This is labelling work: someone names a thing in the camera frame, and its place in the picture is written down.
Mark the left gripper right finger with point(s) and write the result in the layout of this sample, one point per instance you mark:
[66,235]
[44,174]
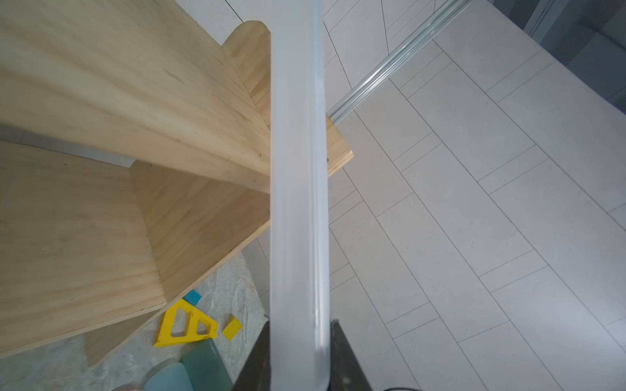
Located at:
[345,371]

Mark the clear white pencil case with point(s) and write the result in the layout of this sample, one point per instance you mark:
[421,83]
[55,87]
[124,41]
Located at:
[299,291]

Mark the wooden two-tier shelf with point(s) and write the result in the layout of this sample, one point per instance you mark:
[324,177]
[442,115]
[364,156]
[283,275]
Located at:
[135,161]

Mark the teal small block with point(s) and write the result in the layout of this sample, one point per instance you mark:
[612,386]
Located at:
[192,297]

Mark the yellow flat square block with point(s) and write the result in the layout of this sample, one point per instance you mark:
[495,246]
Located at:
[231,328]

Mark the yellow triangle block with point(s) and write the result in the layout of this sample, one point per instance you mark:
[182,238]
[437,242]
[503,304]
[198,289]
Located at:
[183,323]

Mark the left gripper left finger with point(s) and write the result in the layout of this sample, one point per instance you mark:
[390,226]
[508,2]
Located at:
[256,372]

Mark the dark green pencil case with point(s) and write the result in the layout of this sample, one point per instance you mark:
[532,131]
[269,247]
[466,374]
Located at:
[206,369]

